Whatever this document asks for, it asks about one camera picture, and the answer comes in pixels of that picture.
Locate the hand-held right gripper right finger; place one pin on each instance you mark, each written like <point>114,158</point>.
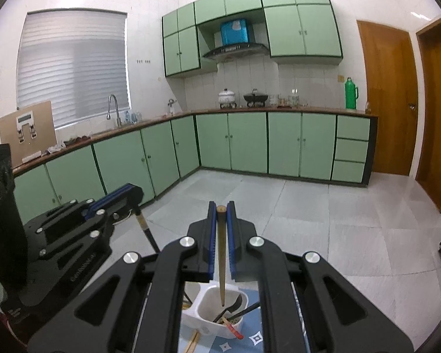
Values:
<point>232,244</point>

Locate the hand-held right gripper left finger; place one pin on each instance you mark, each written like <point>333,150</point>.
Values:
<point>213,244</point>

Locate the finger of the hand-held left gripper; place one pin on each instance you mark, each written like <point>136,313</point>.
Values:
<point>106,196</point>
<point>126,202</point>

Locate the light wooden chopstick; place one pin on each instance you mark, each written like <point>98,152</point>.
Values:
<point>222,253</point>

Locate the dark chopstick with tan band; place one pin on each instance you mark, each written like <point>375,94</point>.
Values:
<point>147,233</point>

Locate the white two-compartment utensil holder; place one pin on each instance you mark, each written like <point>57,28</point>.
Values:
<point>213,329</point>

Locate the black spoon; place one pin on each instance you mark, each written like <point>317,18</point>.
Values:
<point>237,303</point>

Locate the black chopstick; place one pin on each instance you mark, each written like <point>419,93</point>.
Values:
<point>248,309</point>

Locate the metal sink faucet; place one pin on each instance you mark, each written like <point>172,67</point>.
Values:
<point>117,114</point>

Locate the clear plastic bottles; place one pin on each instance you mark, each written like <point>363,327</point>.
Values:
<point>132,117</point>

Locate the brown cardboard sheet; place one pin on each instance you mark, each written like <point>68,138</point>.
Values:
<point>44,132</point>

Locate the red-tipped utensil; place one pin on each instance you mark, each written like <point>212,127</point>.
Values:
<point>238,335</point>

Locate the blue patterned tablecloth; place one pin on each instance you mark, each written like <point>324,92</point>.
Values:
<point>250,342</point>

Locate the tan wooden chopsticks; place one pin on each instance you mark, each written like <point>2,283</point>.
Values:
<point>192,342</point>

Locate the green lower kitchen cabinets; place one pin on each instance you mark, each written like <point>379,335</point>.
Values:
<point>250,143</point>

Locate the green kitchen cabinets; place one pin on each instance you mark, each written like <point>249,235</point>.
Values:
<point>250,143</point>
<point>305,29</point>

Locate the small metal tap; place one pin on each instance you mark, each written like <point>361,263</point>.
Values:
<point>172,106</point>

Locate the grey window blind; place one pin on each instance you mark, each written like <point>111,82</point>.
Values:
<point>73,66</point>

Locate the white lidded pot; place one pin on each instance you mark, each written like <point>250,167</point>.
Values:
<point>227,98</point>

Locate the black wok with lid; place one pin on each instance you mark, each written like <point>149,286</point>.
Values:
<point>256,98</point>

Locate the glass jars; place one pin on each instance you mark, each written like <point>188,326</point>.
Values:
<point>293,99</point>

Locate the black range hood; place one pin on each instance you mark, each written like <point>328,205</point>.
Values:
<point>235,50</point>

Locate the green thermos flask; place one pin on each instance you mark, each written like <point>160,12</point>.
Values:
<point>351,95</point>

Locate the blue film-wrapped hood chimney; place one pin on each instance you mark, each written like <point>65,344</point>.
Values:
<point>235,31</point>

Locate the green upper kitchen cabinets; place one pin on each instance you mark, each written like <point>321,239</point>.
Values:
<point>305,29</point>

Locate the wooden door with frame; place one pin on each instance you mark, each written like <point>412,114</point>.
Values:
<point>437,117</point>

